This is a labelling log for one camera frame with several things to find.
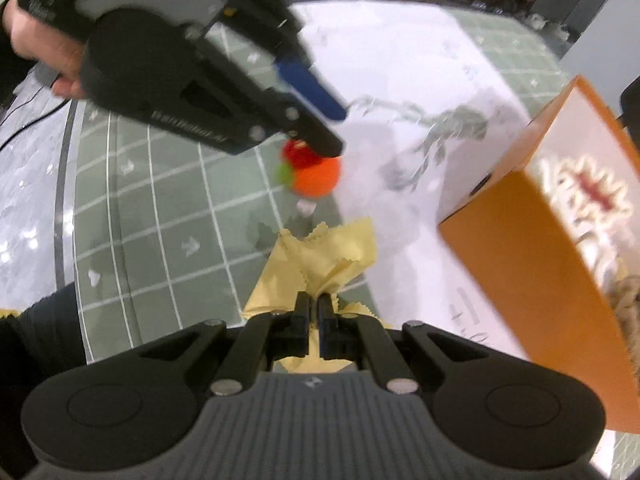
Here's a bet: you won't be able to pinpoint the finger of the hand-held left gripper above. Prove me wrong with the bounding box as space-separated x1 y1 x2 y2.
245 87 345 157
272 55 347 122

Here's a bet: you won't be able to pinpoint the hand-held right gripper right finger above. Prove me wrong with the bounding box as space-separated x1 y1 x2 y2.
320 294 488 393

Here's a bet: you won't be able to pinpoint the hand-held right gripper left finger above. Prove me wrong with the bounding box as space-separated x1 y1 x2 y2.
135 292 311 396

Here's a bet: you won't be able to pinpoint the orange knitted ball toy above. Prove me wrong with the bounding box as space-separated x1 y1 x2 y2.
277 139 343 198

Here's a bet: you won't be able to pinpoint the yellow cloth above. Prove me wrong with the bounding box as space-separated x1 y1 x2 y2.
242 217 378 373

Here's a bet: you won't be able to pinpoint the orange cardboard box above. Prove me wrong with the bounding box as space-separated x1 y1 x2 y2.
437 75 640 433

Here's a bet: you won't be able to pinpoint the white pink cloth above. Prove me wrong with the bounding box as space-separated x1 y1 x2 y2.
537 152 640 281

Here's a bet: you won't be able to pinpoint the beige knitted items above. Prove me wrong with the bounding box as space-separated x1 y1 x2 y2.
602 270 640 356

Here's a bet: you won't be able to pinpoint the person's left hand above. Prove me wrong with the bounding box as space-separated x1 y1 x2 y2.
2 0 98 98

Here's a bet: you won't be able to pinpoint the green grid tablecloth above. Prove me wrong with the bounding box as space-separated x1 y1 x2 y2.
65 0 640 480

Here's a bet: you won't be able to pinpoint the black cable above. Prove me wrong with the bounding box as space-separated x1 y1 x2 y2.
0 92 68 153

